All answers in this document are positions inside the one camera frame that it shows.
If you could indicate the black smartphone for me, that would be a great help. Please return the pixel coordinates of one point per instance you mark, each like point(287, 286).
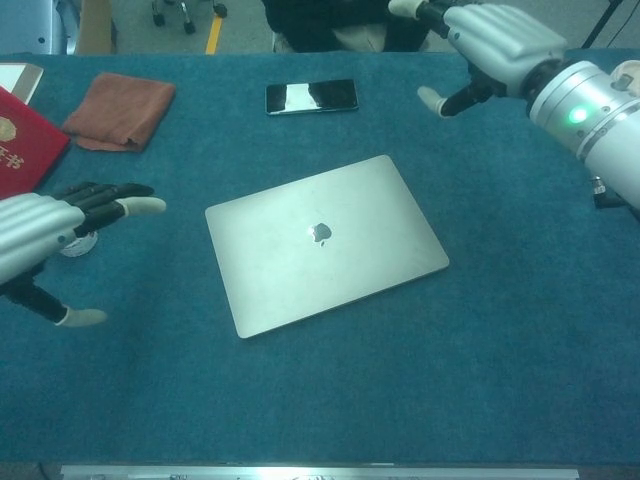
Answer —
point(325, 95)

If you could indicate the seated person in dark top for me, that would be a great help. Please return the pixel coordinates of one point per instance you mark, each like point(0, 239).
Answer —
point(310, 25)

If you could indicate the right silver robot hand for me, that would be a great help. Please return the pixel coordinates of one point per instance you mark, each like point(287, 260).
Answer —
point(500, 45)

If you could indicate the black tripod leg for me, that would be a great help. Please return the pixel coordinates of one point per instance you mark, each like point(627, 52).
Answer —
point(600, 25)

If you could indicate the white flat box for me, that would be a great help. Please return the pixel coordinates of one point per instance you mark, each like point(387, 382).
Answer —
point(15, 75)

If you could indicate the red certificate book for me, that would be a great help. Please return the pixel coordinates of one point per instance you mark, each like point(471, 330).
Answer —
point(25, 150)

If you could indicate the aluminium profile rail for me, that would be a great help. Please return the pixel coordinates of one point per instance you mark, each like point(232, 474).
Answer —
point(320, 472)

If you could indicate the brown cardboard board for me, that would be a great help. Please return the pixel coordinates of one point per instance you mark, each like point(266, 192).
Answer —
point(95, 25)

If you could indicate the silver metal panel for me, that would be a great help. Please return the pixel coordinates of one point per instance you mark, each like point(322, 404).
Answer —
point(50, 25)

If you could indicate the clear round plastic container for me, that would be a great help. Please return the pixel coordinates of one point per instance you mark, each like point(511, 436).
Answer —
point(80, 246)

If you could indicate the black stapler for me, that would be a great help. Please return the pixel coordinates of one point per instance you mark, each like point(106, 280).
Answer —
point(607, 195)

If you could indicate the white stacked plastic boxes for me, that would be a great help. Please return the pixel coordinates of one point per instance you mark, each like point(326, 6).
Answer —
point(627, 75)

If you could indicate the silver laptop with apple logo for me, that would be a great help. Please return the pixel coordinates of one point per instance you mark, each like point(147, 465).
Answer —
point(325, 260)

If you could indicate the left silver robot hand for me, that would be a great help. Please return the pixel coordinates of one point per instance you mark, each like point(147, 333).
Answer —
point(30, 230)

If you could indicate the orange folded cloth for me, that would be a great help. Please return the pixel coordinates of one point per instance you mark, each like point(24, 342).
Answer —
point(120, 110)

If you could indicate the teal felt table cover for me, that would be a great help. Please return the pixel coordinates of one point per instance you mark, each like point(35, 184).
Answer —
point(400, 375)

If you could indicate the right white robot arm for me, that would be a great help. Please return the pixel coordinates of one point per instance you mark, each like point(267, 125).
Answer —
point(590, 115)

